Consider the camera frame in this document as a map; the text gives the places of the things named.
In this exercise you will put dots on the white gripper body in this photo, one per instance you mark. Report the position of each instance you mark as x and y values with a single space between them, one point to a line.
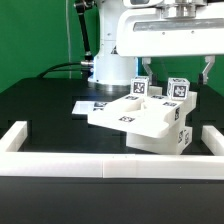
157 28

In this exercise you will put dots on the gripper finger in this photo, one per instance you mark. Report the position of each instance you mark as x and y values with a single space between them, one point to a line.
203 76
146 65

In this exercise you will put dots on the white chair back bar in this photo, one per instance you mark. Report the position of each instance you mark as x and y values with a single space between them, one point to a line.
173 111

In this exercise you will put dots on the white chair back part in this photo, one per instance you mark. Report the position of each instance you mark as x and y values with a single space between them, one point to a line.
133 114

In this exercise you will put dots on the white tag sheet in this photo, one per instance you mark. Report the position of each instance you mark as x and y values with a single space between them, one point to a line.
84 107

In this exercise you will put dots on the black camera stand pole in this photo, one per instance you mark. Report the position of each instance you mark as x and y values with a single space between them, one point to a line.
81 7

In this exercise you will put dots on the white U-shaped fence frame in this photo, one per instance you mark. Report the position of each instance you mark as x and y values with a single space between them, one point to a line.
14 162

